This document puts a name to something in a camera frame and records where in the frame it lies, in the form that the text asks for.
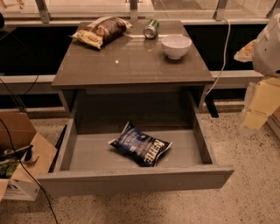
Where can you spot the cardboard box with clutter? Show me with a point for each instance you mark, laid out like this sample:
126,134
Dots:
25,154

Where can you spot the cardboard box at right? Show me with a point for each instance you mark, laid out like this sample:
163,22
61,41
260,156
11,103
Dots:
274,122

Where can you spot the open grey top drawer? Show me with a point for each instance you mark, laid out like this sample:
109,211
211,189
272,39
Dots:
87,163

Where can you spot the grey cabinet with glossy top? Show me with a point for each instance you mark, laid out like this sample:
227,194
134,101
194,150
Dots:
133,61

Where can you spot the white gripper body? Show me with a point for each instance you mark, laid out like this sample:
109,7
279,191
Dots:
268,49

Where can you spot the brown chip bag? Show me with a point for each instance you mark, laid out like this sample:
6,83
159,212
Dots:
102,31

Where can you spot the blue kettle chip bag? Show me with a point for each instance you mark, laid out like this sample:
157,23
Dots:
144,149

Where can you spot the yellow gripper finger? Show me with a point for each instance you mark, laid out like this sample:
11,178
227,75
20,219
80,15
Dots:
261,100
246,54

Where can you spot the white ceramic bowl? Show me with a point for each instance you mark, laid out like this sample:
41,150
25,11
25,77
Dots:
175,46

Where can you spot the green soda can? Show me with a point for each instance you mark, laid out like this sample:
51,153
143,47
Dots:
150,31

